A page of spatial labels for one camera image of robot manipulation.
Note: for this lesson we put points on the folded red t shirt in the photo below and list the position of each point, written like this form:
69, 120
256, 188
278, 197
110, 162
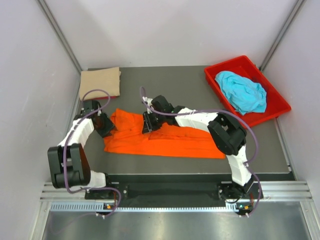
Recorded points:
107, 97

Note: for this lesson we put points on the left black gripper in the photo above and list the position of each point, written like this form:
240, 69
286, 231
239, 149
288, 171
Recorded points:
109, 126

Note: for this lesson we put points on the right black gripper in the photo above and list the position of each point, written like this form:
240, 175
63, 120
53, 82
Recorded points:
148, 126

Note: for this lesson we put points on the aluminium frame rail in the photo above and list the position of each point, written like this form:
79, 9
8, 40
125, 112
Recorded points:
273, 191

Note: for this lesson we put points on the blue t shirt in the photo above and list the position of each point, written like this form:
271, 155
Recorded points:
242, 93

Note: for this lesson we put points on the orange t shirt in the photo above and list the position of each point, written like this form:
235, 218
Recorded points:
168, 141

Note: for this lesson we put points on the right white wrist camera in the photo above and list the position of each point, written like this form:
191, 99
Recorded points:
147, 101

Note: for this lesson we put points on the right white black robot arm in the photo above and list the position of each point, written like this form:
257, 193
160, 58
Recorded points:
227, 132

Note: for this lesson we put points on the folded beige t shirt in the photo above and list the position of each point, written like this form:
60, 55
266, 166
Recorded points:
104, 79

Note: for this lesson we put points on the grey slotted cable duct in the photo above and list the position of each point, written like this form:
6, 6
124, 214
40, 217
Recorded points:
107, 207

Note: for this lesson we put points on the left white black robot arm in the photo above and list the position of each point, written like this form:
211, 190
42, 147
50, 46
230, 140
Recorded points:
68, 163

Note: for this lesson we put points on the red plastic bin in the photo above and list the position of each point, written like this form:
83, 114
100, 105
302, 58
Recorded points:
276, 105

